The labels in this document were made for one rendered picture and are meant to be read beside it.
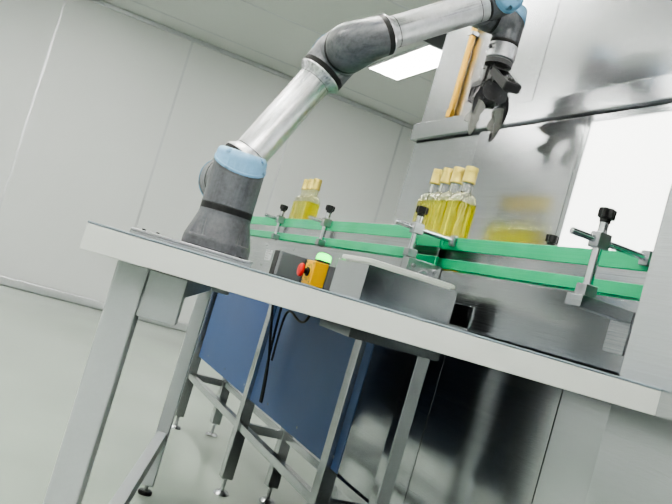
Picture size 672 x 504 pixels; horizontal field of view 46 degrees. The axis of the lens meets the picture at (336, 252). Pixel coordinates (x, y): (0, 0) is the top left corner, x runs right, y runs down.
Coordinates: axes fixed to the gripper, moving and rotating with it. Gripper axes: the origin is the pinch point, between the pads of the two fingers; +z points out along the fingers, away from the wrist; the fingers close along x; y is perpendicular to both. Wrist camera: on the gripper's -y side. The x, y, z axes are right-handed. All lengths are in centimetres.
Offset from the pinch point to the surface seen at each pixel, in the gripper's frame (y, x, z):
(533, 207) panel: -12.3, -13.0, 16.0
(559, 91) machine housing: -4.8, -15.6, -16.3
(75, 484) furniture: -83, 79, 81
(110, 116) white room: 582, 91, -47
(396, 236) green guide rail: 2.5, 13.9, 32.0
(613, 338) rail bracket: -73, 1, 44
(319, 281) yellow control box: 29, 22, 48
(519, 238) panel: -10.2, -12.8, 24.1
